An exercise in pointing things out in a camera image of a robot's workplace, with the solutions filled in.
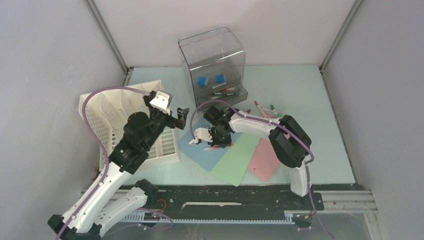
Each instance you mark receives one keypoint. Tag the white plastic file rack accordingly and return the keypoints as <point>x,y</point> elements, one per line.
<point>107,113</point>

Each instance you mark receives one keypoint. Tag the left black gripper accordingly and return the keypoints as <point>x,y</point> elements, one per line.
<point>173,122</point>

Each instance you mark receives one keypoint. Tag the blue clipboard sheet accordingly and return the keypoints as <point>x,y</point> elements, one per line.
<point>202,154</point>

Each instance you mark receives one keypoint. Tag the green clipboard sheet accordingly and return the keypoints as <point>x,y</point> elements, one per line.
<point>232,167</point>

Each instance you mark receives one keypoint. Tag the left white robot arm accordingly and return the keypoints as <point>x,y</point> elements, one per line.
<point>91,218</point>

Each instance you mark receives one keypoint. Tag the clear plastic drawer box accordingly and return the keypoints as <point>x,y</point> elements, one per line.
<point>210,53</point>

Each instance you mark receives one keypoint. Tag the blue eraser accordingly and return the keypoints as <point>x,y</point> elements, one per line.
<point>203,81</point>
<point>220,79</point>

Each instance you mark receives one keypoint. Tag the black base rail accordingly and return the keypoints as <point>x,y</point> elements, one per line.
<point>224,203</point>

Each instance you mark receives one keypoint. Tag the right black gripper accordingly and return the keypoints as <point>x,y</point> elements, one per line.
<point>227,142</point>

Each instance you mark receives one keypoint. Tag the pink clipboard sheet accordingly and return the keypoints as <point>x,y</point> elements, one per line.
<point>264,162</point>

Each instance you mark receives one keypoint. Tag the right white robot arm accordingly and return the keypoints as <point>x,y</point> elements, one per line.
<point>289,142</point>

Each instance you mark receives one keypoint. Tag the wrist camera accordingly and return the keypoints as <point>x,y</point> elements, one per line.
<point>201,134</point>
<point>161,100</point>

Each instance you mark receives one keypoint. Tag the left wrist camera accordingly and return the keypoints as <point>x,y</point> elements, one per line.
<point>161,100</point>

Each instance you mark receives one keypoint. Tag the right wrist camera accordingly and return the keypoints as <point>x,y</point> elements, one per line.
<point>201,134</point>

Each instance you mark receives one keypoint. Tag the orange red pen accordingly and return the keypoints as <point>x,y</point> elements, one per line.
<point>215,147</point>

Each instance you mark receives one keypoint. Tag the light green cap marker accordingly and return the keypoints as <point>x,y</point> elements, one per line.
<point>272,113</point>

